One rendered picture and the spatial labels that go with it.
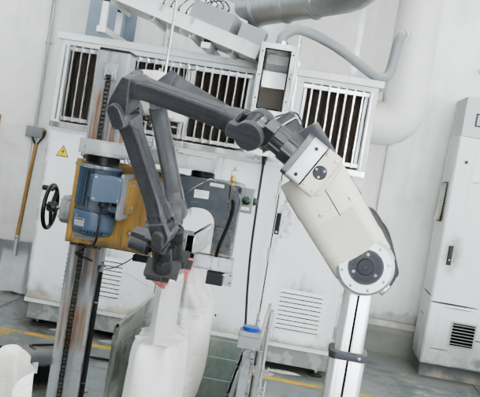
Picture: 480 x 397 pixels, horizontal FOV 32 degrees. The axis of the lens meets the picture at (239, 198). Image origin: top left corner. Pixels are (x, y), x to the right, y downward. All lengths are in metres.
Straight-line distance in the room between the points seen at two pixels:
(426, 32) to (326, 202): 4.07
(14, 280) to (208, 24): 2.92
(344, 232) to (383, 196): 4.83
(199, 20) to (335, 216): 3.45
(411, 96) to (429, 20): 0.56
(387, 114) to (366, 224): 3.86
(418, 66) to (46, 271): 3.02
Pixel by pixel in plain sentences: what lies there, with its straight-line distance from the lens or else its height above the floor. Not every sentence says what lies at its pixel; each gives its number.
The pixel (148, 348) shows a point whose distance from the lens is 2.68.
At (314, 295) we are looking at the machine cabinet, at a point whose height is 0.57.
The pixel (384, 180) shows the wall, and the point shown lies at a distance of 7.08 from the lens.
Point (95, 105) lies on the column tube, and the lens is 3.20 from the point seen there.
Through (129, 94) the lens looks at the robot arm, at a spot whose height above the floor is 1.55.
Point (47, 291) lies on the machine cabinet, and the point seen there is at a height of 0.27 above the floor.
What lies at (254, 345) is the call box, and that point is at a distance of 2.96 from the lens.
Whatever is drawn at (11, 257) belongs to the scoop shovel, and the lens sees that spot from 7.28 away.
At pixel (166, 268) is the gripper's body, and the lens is 2.46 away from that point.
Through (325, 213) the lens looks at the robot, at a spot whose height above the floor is 1.33.
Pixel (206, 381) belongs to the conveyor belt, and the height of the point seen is 0.38.
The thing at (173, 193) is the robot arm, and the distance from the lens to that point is 2.67.
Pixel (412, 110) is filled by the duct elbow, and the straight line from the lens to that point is 6.11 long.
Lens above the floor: 1.45
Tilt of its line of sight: 3 degrees down
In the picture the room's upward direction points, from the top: 9 degrees clockwise
